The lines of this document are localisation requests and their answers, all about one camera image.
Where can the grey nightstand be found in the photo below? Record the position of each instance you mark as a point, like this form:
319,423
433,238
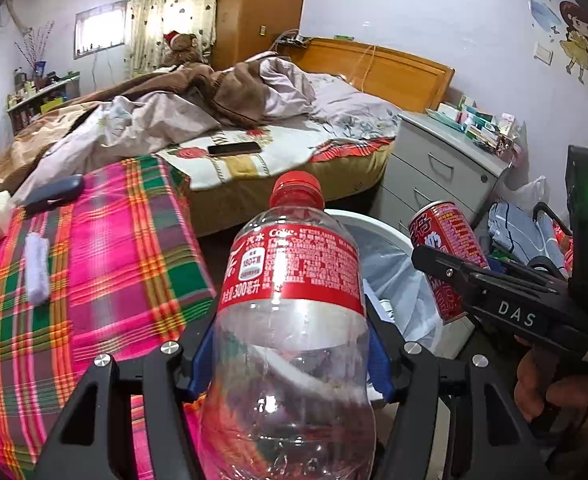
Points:
432,162

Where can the wall shelf with items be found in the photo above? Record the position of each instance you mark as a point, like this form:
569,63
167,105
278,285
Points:
30,103

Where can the black smartphone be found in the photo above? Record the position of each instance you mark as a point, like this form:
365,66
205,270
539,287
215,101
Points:
233,149

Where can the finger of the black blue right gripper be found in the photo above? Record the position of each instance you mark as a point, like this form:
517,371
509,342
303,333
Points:
488,438

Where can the brown blanket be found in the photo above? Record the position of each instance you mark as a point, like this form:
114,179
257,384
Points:
237,96

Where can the dried branch vase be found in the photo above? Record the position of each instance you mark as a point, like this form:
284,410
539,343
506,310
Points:
34,43

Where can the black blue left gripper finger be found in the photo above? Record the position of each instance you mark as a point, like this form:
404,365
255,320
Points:
93,437

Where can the small window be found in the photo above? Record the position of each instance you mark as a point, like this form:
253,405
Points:
100,28

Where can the patterned curtain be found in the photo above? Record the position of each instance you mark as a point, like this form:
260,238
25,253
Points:
149,21

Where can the small red drink can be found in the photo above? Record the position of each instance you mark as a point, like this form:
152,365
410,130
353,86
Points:
443,242

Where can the brown teddy bear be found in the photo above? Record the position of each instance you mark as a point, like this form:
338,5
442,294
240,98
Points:
182,49

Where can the light pink duvet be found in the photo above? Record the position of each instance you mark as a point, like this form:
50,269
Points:
122,128

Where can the pink green plaid cloth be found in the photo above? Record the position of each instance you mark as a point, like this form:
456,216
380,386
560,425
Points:
125,273

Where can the clear cola plastic bottle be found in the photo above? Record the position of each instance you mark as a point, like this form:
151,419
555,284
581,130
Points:
288,397

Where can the white foam net piece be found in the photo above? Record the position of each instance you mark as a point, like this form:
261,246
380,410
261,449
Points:
37,279

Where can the white trash bin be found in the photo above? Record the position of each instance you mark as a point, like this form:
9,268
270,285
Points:
403,294

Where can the floral bed sheet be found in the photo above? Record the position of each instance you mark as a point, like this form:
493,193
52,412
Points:
283,147

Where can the wooden headboard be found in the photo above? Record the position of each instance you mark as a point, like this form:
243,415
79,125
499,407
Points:
406,80

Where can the person's right hand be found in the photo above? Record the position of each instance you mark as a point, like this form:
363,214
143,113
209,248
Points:
529,394

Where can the dark blue glasses case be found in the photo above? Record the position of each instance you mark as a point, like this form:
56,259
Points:
55,194

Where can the wooden wardrobe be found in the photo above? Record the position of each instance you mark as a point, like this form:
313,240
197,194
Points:
247,27

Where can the cartoon girl wall sticker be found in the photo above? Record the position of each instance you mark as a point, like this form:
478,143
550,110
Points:
575,45

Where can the blue bag on floor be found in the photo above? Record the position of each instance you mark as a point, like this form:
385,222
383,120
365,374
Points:
519,236

